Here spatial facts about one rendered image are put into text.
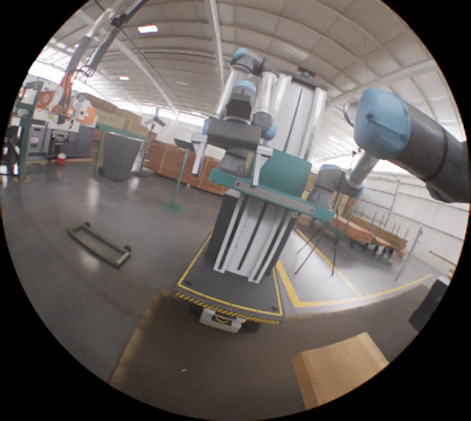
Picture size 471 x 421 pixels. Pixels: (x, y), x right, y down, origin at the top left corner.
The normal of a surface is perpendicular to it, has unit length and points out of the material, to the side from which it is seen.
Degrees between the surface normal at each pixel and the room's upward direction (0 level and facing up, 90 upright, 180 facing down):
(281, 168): 90
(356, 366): 0
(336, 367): 0
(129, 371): 0
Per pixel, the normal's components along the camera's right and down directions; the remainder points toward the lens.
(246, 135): 0.10, -0.27
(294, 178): -0.11, 0.09
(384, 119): -0.56, 0.27
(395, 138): -0.57, 0.62
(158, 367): 0.32, -0.94
